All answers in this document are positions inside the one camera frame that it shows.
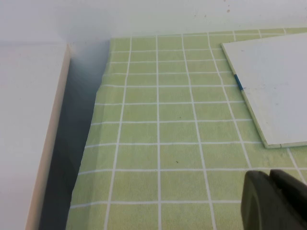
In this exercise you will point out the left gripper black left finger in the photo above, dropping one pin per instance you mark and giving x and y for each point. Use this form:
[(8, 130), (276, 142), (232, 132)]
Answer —
[(261, 206)]

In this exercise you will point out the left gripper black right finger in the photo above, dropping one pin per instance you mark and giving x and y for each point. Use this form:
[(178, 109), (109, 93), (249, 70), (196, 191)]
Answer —
[(295, 206)]

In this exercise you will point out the white hardcover book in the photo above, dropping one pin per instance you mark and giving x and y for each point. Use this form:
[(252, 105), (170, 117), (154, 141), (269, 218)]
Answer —
[(275, 95)]

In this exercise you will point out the green checked tablecloth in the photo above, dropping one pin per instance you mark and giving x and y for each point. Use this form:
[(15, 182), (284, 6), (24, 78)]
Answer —
[(156, 143)]

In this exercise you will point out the white board panel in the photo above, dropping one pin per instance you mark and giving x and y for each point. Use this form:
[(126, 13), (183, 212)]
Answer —
[(24, 119)]

